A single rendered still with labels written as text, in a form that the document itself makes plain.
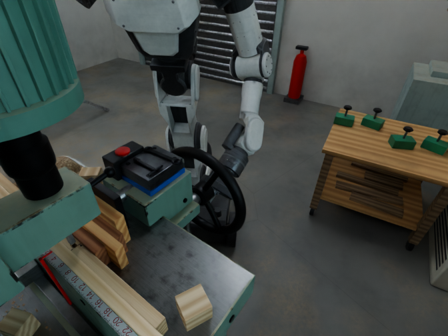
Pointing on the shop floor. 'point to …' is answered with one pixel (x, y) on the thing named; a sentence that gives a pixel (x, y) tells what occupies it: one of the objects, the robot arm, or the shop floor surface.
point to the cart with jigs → (384, 170)
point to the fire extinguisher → (294, 96)
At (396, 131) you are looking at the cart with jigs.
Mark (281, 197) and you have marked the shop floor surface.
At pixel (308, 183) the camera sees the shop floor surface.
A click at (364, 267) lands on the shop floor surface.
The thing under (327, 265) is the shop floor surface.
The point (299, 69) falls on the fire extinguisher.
